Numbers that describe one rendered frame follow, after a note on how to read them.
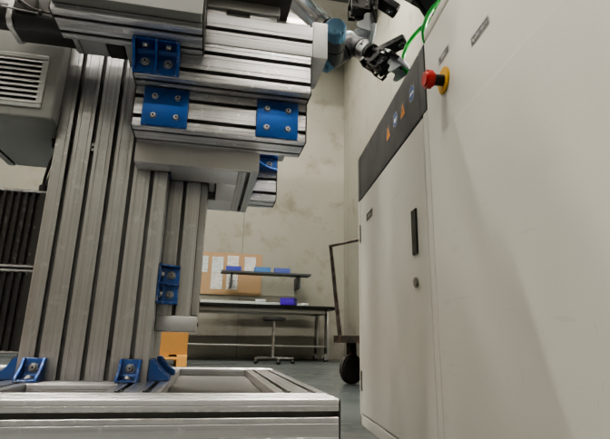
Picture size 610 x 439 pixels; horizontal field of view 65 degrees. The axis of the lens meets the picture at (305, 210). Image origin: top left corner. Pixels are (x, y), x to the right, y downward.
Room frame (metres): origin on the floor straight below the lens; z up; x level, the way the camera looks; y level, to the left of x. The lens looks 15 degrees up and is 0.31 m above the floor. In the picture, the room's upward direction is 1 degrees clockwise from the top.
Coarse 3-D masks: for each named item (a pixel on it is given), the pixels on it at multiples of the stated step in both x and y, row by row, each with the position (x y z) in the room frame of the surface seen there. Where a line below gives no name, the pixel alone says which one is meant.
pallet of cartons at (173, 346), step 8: (168, 336) 5.08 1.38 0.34; (176, 336) 5.10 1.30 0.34; (184, 336) 5.12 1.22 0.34; (168, 344) 5.08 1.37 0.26; (176, 344) 5.10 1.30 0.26; (184, 344) 5.12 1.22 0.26; (160, 352) 5.06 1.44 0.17; (168, 352) 5.08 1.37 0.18; (176, 352) 5.10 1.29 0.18; (184, 352) 5.12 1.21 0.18; (176, 360) 5.07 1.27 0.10; (184, 360) 5.09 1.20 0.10
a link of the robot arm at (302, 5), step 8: (296, 0) 1.39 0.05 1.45; (304, 0) 1.38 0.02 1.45; (312, 0) 1.39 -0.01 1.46; (296, 8) 1.40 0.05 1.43; (304, 8) 1.39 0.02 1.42; (312, 8) 1.38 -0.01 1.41; (320, 8) 1.39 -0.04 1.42; (304, 16) 1.40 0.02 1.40; (312, 16) 1.39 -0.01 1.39; (320, 16) 1.38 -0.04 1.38; (328, 16) 1.39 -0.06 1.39; (328, 24) 1.36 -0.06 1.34; (336, 24) 1.36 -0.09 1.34; (344, 24) 1.36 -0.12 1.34; (328, 32) 1.37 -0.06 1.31; (336, 32) 1.36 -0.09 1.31; (344, 32) 1.37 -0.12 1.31; (328, 40) 1.40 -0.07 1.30; (336, 40) 1.39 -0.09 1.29; (344, 40) 1.41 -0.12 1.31; (328, 48) 1.45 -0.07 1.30; (336, 48) 1.43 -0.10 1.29
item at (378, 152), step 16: (416, 64) 0.95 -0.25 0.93; (416, 80) 0.96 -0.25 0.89; (400, 96) 1.08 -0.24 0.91; (416, 96) 0.96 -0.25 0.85; (416, 112) 0.97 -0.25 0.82; (384, 128) 1.24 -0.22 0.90; (400, 128) 1.09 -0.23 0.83; (368, 144) 1.44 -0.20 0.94; (384, 144) 1.24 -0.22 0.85; (400, 144) 1.09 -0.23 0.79; (368, 160) 1.44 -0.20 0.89; (384, 160) 1.24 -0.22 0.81; (368, 176) 1.45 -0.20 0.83
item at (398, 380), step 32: (416, 128) 0.97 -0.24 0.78; (416, 160) 0.98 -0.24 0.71; (384, 192) 1.25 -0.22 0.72; (416, 192) 0.99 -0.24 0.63; (384, 224) 1.26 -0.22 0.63; (416, 224) 0.99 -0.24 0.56; (384, 256) 1.27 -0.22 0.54; (416, 256) 1.01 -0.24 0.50; (384, 288) 1.28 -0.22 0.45; (416, 288) 1.02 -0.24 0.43; (384, 320) 1.28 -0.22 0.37; (416, 320) 1.03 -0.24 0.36; (384, 352) 1.29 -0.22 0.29; (416, 352) 1.03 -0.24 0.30; (384, 384) 1.30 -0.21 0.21; (416, 384) 1.04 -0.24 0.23; (384, 416) 1.31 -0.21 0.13; (416, 416) 1.05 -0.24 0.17
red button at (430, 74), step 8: (424, 72) 0.80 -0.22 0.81; (432, 72) 0.79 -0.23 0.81; (440, 72) 0.81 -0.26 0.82; (448, 72) 0.78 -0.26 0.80; (424, 80) 0.80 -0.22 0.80; (432, 80) 0.79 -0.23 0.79; (440, 80) 0.80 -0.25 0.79; (448, 80) 0.78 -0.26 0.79; (424, 88) 0.81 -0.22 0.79; (440, 88) 0.82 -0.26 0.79
